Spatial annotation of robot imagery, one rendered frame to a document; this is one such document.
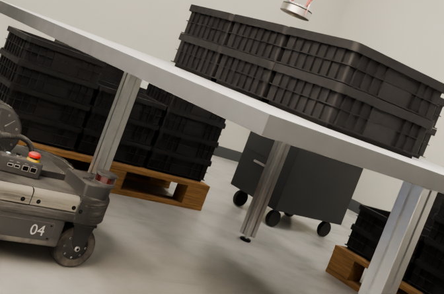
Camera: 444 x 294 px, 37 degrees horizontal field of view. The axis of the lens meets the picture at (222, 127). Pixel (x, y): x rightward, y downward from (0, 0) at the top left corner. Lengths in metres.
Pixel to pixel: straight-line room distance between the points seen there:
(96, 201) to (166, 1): 3.66
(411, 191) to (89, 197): 0.96
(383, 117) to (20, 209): 1.04
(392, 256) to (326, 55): 0.55
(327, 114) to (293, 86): 0.17
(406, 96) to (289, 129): 0.75
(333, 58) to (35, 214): 0.95
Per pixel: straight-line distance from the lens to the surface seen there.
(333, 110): 1.70
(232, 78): 2.06
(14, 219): 1.97
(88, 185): 2.03
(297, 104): 1.79
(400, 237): 1.60
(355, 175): 4.20
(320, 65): 1.77
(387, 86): 1.80
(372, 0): 6.62
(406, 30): 6.25
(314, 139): 1.20
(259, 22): 2.03
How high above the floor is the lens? 0.73
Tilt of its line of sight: 4 degrees down
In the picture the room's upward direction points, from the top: 21 degrees clockwise
